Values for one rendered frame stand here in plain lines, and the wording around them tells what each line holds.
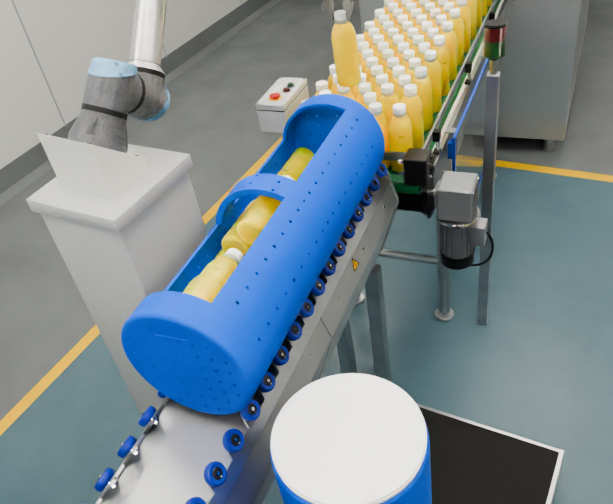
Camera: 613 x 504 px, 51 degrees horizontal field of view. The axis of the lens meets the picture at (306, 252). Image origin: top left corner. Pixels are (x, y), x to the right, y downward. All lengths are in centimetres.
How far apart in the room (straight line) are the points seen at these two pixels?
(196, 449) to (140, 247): 61
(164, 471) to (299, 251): 51
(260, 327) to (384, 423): 29
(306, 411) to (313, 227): 42
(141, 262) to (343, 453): 84
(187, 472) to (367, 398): 38
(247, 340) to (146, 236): 64
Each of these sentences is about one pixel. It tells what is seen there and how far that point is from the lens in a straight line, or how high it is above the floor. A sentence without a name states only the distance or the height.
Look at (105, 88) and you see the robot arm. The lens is 173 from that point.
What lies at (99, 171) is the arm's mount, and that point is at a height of 123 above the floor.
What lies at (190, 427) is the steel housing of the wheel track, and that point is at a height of 93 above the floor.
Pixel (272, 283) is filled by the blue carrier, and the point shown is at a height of 117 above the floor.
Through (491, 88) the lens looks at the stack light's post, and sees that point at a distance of 214.
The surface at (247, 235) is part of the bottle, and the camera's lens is 143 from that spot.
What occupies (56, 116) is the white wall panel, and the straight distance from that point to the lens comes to 473.
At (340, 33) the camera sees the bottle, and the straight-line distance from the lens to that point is 191.
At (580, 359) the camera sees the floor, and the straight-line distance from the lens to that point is 270.
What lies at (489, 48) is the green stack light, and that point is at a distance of 208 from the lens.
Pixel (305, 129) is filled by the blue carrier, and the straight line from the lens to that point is 187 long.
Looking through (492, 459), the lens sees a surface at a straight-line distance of 220.
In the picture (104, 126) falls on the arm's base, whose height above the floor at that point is 131.
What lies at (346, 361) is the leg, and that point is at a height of 15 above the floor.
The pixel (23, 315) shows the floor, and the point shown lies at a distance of 344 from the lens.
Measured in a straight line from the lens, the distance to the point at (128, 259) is 173.
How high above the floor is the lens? 200
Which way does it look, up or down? 39 degrees down
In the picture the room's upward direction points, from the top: 11 degrees counter-clockwise
